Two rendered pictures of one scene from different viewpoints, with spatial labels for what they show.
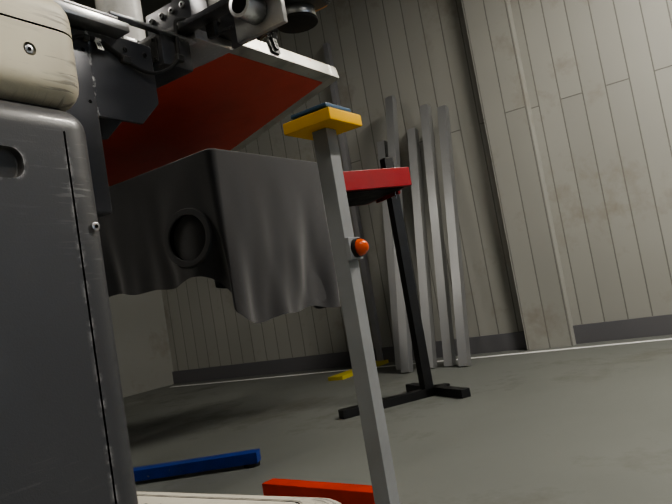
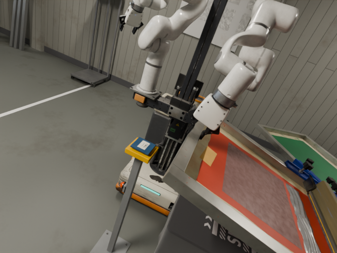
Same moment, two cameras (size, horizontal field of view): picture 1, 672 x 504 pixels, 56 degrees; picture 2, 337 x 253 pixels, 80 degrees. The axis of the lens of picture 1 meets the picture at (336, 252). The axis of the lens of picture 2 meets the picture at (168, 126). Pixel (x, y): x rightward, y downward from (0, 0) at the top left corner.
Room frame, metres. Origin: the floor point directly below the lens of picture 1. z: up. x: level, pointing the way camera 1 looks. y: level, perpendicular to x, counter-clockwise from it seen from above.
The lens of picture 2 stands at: (2.21, -0.29, 1.56)
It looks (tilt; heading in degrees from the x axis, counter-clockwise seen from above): 28 degrees down; 155
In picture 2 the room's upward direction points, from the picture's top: 20 degrees clockwise
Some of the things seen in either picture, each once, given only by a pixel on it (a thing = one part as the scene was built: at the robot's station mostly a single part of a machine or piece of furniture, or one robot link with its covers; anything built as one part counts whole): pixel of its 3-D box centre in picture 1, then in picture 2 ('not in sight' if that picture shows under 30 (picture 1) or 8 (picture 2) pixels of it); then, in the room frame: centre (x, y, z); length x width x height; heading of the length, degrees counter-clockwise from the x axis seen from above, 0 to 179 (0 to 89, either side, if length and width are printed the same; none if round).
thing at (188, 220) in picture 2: not in sight; (235, 214); (1.80, 0.33, 0.95); 0.48 x 0.44 x 0.01; 56
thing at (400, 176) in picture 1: (332, 191); not in sight; (3.04, -0.03, 1.06); 0.61 x 0.46 x 0.12; 116
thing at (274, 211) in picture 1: (279, 236); (170, 218); (1.67, 0.14, 0.74); 0.45 x 0.03 x 0.43; 146
